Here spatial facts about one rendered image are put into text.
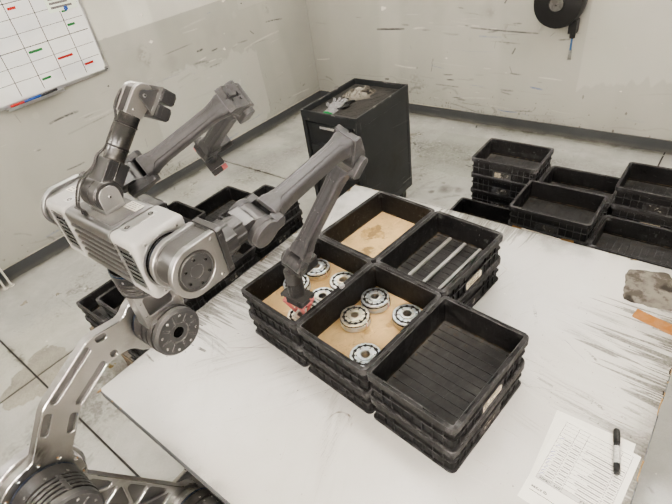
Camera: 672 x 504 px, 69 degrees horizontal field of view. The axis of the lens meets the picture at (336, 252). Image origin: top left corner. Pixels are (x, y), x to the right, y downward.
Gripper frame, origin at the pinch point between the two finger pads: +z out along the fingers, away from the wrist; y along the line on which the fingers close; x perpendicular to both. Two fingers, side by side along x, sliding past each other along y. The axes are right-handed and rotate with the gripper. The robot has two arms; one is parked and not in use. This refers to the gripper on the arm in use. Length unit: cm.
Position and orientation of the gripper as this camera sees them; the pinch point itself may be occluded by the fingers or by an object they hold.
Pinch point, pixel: (301, 312)
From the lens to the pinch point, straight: 171.4
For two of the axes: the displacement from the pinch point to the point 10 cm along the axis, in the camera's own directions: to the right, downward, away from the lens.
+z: 1.1, 7.9, 6.1
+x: -6.0, 5.4, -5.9
